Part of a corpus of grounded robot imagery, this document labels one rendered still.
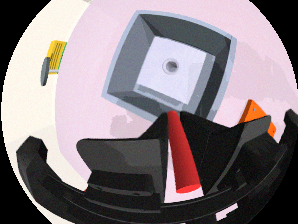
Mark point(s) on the red peg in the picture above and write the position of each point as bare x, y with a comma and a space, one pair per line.
185, 171

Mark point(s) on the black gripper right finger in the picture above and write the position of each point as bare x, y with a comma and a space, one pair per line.
215, 147

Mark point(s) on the white square plate with hole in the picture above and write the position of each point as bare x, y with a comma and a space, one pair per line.
167, 54

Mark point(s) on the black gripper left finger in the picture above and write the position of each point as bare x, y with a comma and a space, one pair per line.
148, 154

